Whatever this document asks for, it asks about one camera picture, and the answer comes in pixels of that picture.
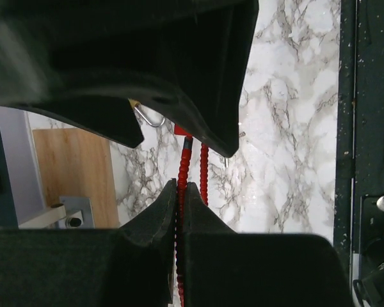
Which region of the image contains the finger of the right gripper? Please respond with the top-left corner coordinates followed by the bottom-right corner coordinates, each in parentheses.
top-left (0, 1), bottom-right (211, 148)
top-left (127, 1), bottom-right (259, 157)

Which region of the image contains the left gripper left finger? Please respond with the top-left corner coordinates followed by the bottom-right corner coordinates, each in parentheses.
top-left (0, 180), bottom-right (177, 306)

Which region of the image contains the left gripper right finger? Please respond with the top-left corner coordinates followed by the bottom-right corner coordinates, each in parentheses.
top-left (183, 183), bottom-right (352, 306)

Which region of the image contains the brass padlock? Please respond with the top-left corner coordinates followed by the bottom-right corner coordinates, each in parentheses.
top-left (129, 99), bottom-right (165, 128)

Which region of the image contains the red cable lock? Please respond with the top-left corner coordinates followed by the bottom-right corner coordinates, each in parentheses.
top-left (174, 124), bottom-right (209, 307)

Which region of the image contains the wooden board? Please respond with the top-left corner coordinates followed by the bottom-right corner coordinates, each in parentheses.
top-left (33, 128), bottom-right (120, 228)

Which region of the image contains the grey metal bracket stand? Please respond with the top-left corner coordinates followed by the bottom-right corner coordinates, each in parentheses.
top-left (19, 196), bottom-right (95, 229)

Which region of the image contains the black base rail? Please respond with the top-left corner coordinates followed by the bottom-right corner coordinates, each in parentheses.
top-left (333, 0), bottom-right (384, 306)

